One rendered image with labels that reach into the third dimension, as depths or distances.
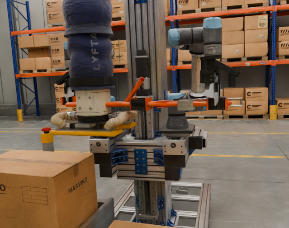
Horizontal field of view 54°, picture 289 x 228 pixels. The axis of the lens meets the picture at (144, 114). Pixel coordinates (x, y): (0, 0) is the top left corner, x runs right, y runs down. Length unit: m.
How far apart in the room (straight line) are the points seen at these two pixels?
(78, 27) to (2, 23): 11.58
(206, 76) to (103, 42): 0.49
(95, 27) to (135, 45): 0.80
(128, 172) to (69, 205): 0.59
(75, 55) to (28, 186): 0.68
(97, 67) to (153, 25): 0.85
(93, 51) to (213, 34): 0.53
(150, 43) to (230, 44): 6.53
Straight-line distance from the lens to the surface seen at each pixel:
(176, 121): 1.88
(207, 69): 1.26
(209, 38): 1.25
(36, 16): 12.03
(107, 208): 1.90
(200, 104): 1.25
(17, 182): 1.59
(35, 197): 1.55
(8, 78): 12.73
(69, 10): 1.40
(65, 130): 1.40
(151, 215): 2.26
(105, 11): 1.39
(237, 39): 8.54
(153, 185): 2.15
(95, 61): 1.35
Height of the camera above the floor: 1.41
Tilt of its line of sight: 8 degrees down
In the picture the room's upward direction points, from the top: 3 degrees counter-clockwise
